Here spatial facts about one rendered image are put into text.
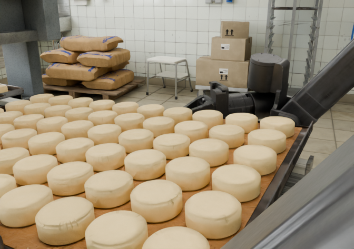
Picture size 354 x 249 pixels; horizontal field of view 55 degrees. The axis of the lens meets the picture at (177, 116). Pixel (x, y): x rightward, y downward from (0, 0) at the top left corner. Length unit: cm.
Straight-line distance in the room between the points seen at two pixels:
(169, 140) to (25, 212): 20
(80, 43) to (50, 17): 329
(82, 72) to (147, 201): 379
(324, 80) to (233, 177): 31
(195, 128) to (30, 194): 24
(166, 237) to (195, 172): 11
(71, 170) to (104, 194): 7
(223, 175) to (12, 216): 20
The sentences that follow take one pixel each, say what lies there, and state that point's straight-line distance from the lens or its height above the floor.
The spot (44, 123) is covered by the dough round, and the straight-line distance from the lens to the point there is 60.
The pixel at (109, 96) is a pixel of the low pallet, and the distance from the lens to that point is 402.
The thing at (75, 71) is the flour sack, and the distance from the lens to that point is 414.
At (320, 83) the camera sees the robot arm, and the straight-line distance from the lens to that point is 62.
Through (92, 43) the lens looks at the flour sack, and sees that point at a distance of 423.
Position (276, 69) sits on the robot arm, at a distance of 64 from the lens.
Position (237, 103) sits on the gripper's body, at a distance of 64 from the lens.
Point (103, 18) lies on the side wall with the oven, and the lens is 505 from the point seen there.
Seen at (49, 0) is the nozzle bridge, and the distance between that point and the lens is 102.
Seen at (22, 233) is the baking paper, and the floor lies 93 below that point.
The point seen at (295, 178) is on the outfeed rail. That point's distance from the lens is 53.
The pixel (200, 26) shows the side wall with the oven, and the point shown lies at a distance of 445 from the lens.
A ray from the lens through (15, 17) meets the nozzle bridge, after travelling 106.
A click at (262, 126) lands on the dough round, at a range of 52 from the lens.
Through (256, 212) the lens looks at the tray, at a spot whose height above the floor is 94.
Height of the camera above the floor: 113
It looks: 19 degrees down
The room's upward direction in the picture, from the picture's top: straight up
